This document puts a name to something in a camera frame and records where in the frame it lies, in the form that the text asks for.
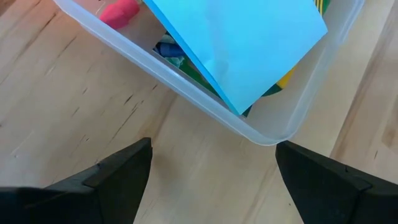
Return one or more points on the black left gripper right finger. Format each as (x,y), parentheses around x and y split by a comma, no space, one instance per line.
(342,199)

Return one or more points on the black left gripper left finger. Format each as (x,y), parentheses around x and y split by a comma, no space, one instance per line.
(93,202)

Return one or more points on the yellow green crayon box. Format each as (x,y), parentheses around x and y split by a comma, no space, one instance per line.
(169,49)

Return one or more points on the blue sticky note pad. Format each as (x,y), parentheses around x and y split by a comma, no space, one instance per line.
(242,46)

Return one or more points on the pink marker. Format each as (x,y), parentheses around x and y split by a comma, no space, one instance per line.
(119,14)

